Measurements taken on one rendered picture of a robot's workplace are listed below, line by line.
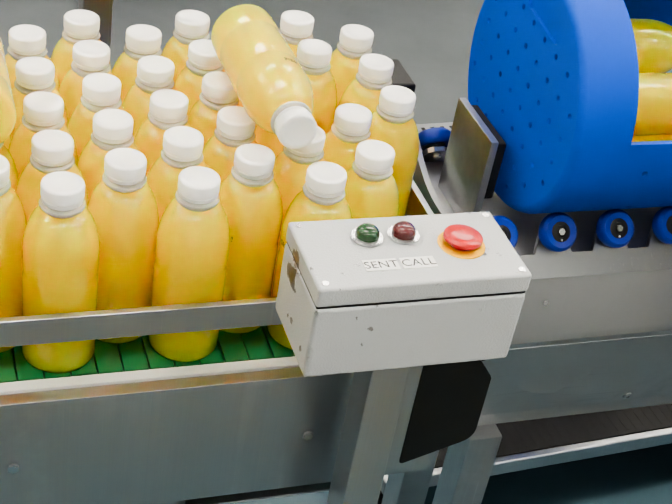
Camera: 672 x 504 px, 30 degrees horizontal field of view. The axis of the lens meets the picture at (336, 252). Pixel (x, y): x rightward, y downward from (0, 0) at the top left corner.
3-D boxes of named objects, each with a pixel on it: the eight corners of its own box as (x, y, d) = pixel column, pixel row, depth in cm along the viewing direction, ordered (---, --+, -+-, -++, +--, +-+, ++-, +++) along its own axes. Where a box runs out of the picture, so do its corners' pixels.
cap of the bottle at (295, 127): (300, 144, 122) (305, 154, 121) (266, 133, 120) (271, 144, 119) (319, 112, 120) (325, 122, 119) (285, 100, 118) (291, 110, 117)
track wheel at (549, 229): (579, 211, 142) (570, 212, 144) (543, 212, 141) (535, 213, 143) (580, 250, 142) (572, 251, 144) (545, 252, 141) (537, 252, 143)
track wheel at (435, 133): (459, 139, 154) (456, 124, 154) (425, 140, 152) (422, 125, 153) (445, 151, 158) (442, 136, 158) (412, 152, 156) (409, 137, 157)
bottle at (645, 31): (534, 83, 149) (669, 81, 155) (564, 74, 142) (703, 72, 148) (531, 23, 149) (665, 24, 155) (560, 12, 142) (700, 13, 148)
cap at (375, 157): (351, 152, 126) (353, 137, 125) (388, 154, 127) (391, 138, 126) (357, 173, 123) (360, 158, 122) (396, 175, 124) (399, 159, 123)
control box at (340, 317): (507, 359, 117) (534, 272, 111) (303, 379, 110) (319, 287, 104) (467, 292, 124) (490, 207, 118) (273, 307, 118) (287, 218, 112)
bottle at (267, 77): (254, 68, 137) (306, 163, 123) (198, 48, 133) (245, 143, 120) (284, 14, 134) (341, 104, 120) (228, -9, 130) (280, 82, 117)
